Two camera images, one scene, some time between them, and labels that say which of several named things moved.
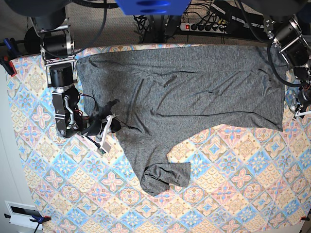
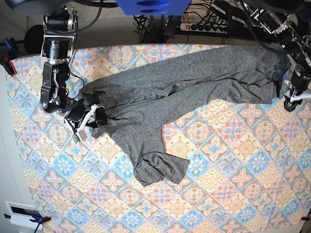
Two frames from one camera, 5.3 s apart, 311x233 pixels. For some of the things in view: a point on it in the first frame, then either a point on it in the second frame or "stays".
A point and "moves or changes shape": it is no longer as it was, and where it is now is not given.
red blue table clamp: [12, 51] stays
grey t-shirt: [164, 93] moves or changes shape
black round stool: [32, 41] stays
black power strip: [211, 27] stays
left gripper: [106, 124] -> [78, 117]
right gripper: [303, 107] -> [293, 96]
